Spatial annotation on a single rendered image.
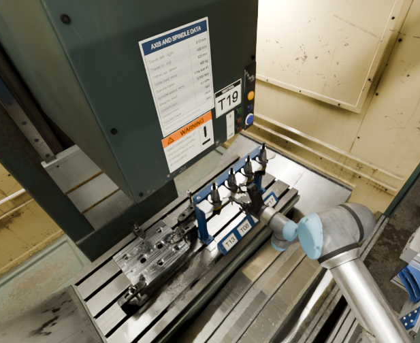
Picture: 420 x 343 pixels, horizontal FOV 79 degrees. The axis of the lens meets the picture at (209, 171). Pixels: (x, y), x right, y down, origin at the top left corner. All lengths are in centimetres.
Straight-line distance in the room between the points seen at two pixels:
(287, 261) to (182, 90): 117
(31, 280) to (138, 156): 158
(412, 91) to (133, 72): 114
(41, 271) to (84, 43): 174
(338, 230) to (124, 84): 63
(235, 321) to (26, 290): 128
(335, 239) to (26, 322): 151
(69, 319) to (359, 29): 194
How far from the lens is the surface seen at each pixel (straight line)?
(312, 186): 175
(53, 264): 202
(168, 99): 55
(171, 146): 61
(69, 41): 44
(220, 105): 67
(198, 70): 58
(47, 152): 122
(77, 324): 168
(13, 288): 209
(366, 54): 136
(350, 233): 80
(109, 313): 134
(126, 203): 158
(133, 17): 48
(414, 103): 138
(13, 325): 175
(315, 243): 75
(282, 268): 149
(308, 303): 154
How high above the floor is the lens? 209
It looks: 45 degrees down
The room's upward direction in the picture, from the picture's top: 7 degrees counter-clockwise
